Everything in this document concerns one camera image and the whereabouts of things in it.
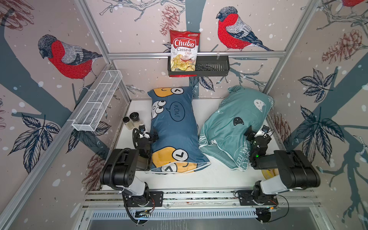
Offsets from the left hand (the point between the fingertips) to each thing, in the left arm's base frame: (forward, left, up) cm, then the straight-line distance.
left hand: (148, 125), depth 89 cm
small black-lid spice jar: (+7, +17, -5) cm, 19 cm away
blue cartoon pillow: (-13, -19, -3) cm, 24 cm away
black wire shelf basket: (+45, -36, +15) cm, 59 cm away
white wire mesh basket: (+4, +26, +18) cm, 32 cm away
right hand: (-1, -70, -1) cm, 70 cm away
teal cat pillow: (-8, -46, -2) cm, 47 cm away
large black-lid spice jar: (+7, +11, -5) cm, 14 cm away
